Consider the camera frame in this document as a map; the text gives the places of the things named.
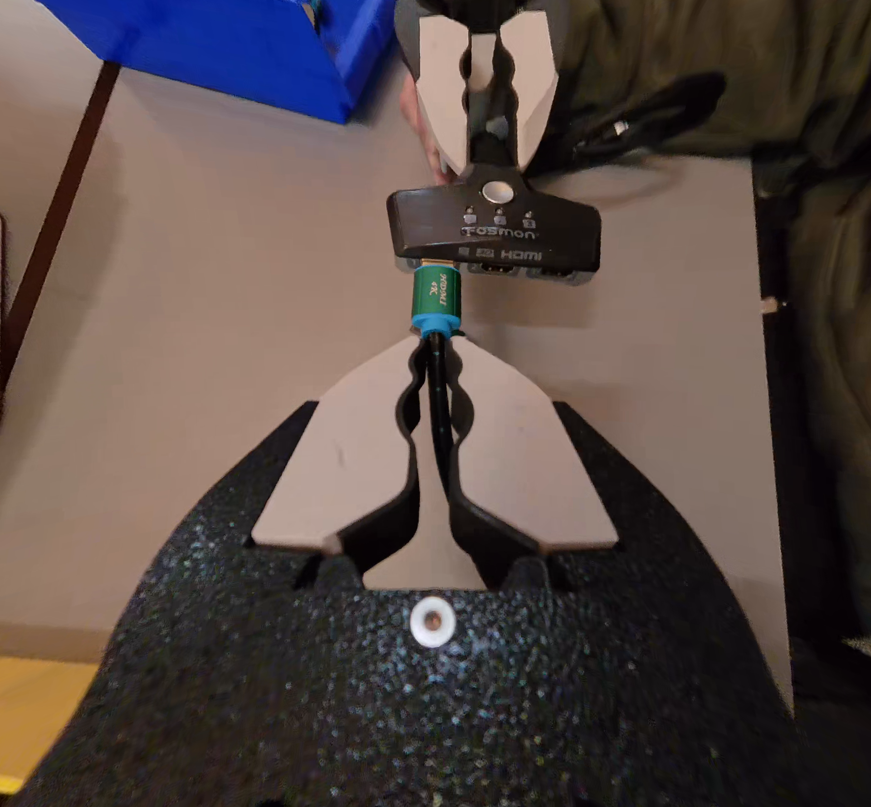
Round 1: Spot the grey desk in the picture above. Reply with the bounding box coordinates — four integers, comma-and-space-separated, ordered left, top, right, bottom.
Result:
0, 0, 794, 713

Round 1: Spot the blue plastic bin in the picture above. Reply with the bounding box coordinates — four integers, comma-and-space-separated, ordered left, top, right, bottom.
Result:
0, 0, 426, 125

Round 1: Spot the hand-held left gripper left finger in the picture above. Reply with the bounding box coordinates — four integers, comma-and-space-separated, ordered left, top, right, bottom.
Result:
250, 336, 421, 575

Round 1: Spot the green plug black cable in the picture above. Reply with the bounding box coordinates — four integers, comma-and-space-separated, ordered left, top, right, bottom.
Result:
408, 259, 465, 499

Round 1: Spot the black braided switch cable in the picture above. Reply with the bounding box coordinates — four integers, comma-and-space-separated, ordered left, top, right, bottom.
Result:
570, 72, 726, 161

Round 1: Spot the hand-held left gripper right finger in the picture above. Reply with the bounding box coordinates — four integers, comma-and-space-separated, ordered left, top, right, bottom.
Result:
448, 336, 620, 585

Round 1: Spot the person's right hand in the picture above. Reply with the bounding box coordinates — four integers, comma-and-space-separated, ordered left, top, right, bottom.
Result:
399, 75, 455, 185

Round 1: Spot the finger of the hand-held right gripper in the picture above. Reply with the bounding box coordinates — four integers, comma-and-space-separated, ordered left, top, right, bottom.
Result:
499, 11, 562, 173
414, 14, 477, 176

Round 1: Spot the black video switch box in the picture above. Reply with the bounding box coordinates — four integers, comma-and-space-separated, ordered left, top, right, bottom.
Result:
386, 164, 603, 289

